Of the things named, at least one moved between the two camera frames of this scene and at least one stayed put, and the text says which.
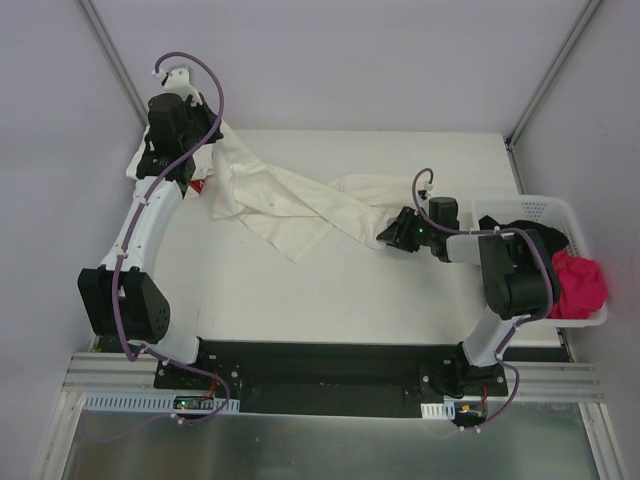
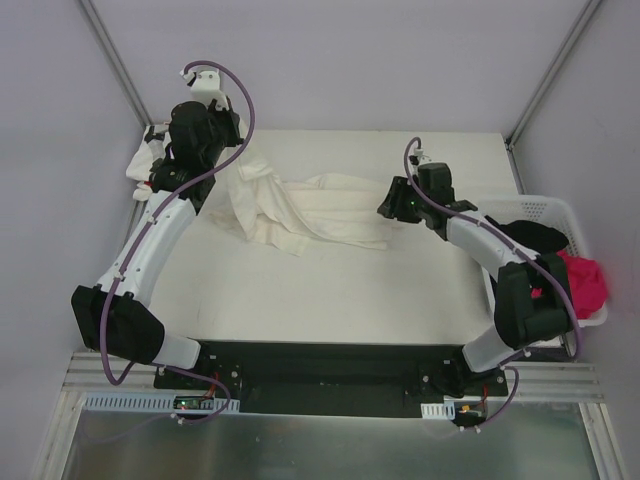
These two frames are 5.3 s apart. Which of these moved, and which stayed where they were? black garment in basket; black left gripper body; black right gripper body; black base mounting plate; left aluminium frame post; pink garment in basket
Moved: black left gripper body; black right gripper body
Stayed: left aluminium frame post; pink garment in basket; black base mounting plate; black garment in basket
